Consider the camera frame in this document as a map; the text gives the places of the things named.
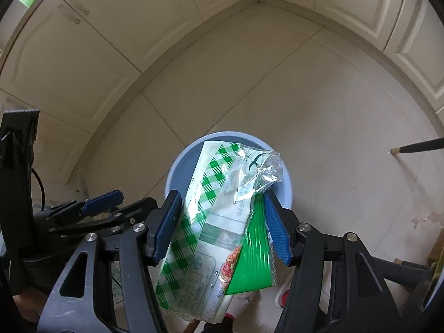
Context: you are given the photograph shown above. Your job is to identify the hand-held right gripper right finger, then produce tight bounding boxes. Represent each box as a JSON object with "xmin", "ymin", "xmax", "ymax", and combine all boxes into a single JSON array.
[{"xmin": 263, "ymin": 191, "xmax": 405, "ymax": 333}]

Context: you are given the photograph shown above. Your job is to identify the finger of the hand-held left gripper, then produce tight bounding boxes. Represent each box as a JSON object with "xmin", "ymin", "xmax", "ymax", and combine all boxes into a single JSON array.
[
  {"xmin": 45, "ymin": 190, "xmax": 125, "ymax": 223},
  {"xmin": 49, "ymin": 197, "xmax": 158, "ymax": 240}
]

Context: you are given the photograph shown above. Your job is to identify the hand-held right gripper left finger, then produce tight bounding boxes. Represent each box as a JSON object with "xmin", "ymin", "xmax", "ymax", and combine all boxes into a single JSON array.
[{"xmin": 36, "ymin": 190, "xmax": 183, "ymax": 333}]

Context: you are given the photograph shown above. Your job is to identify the green checkered plastic wrapper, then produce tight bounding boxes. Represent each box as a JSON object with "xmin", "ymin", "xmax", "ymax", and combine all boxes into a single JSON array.
[{"xmin": 153, "ymin": 140, "xmax": 281, "ymax": 321}]

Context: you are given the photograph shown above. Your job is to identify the blue plastic bin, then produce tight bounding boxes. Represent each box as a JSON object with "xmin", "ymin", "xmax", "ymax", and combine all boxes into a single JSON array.
[{"xmin": 165, "ymin": 131, "xmax": 295, "ymax": 216}]

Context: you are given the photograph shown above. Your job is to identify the black table leg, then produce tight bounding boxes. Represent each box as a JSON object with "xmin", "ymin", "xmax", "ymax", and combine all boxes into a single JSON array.
[
  {"xmin": 391, "ymin": 138, "xmax": 444, "ymax": 155},
  {"xmin": 395, "ymin": 257, "xmax": 435, "ymax": 287}
]

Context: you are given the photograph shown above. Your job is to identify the cream lower kitchen cabinets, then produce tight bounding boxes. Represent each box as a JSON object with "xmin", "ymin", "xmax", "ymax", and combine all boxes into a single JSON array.
[{"xmin": 0, "ymin": 0, "xmax": 444, "ymax": 185}]

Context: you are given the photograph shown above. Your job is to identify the black cable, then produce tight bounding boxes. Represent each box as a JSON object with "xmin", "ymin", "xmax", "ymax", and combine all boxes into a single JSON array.
[{"xmin": 31, "ymin": 168, "xmax": 46, "ymax": 213}]

